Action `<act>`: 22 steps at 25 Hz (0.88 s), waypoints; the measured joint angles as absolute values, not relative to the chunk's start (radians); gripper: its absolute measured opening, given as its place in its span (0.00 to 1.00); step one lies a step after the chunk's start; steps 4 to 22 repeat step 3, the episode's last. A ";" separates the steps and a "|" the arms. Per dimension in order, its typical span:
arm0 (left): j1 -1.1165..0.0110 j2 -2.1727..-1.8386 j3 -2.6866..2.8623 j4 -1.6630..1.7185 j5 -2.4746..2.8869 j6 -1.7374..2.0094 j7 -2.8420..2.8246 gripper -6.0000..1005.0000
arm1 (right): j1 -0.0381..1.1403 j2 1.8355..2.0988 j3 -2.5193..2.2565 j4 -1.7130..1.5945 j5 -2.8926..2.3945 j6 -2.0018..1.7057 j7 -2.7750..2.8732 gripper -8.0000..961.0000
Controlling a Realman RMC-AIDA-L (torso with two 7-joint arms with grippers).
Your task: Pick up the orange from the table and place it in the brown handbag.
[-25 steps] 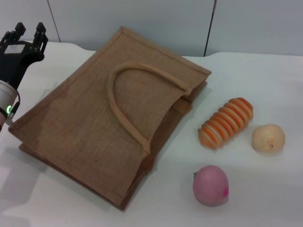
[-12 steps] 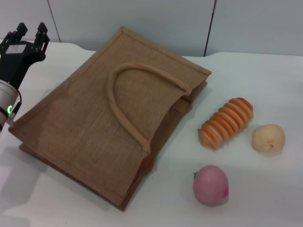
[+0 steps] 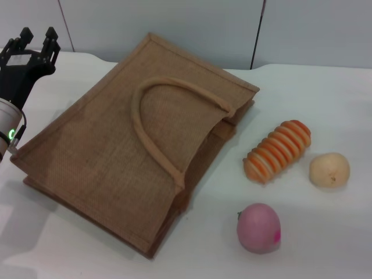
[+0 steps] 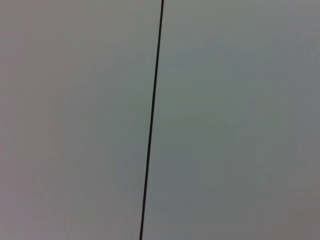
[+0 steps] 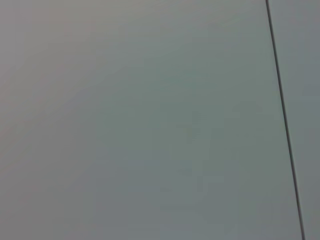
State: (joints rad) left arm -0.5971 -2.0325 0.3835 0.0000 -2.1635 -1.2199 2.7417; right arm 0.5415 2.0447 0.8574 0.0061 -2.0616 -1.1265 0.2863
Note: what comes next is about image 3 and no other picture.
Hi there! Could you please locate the thin dark vertical strip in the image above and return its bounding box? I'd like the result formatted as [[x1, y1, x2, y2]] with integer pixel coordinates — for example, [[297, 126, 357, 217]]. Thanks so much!
[[250, 0, 268, 71]]

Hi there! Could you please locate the pink peach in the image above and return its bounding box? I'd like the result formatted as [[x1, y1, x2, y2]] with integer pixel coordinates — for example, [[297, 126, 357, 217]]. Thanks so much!
[[235, 202, 282, 254]]

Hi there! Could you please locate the brown jute handbag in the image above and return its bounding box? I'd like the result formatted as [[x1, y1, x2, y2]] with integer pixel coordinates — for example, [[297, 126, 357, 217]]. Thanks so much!
[[9, 32, 261, 260]]

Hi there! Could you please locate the striped orange bread loaf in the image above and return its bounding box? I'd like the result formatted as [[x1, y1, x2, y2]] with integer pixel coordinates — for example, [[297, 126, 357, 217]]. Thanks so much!
[[242, 119, 312, 184]]

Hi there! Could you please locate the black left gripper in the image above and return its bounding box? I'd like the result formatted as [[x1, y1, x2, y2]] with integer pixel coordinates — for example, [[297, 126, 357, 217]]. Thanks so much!
[[0, 26, 61, 110]]

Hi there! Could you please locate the pale beige round fruit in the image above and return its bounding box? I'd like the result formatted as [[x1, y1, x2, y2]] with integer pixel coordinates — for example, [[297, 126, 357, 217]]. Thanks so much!
[[308, 152, 351, 188]]

